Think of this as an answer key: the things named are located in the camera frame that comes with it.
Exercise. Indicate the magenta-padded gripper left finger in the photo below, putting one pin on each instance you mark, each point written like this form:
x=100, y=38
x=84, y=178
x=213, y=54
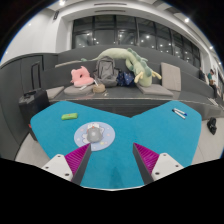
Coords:
x=56, y=165

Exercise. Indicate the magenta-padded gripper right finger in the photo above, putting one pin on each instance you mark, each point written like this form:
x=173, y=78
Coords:
x=165, y=165

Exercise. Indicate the grey orange computer mouse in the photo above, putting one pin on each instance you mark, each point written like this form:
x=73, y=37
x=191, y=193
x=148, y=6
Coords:
x=94, y=134

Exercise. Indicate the round light blue mouse pad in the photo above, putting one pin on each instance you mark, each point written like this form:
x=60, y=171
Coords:
x=107, y=135

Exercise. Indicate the green eraser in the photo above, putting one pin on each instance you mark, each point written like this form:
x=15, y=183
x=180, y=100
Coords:
x=69, y=116

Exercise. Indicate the white marker with black cap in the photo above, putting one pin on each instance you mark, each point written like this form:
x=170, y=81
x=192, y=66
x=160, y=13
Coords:
x=178, y=114

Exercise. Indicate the white marker with blue cap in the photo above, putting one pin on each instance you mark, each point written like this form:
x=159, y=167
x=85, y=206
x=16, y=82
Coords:
x=181, y=111

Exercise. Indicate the black bag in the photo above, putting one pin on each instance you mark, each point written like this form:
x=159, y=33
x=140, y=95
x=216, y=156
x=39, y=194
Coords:
x=212, y=125

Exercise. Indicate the black suitcase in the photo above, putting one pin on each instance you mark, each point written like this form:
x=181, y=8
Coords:
x=33, y=105

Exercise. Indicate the light grey seat cushion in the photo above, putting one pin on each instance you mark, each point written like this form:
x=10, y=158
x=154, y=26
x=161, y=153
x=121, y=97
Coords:
x=55, y=92

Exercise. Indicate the grey flat seat cushion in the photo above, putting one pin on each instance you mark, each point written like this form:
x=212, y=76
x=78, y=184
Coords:
x=154, y=90

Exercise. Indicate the tan woven pouch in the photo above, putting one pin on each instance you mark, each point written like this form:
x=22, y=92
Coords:
x=98, y=88

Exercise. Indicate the beige upright seat cushion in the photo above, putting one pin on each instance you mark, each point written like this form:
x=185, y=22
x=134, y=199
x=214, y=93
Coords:
x=171, y=76

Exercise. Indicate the pink plush cushion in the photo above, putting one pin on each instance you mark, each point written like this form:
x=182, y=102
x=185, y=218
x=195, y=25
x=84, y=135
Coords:
x=81, y=78

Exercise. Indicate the dark blue patterned bag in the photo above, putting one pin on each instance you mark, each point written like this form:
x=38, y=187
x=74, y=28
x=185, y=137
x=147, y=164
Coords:
x=126, y=80

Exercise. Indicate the person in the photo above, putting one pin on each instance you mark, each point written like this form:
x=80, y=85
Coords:
x=201, y=75
x=211, y=78

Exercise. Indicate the green plush dragon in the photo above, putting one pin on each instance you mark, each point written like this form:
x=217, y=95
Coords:
x=138, y=65

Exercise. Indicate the grey backpack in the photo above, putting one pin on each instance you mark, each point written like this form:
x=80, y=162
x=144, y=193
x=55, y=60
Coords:
x=106, y=71

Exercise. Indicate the ceiling lights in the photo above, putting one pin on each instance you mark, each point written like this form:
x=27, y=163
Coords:
x=62, y=2

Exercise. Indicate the dark glass window wall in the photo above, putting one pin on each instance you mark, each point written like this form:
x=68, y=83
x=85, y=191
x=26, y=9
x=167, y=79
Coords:
x=133, y=31

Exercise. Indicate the black wall speaker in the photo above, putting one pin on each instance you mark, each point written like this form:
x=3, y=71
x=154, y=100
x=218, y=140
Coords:
x=56, y=15

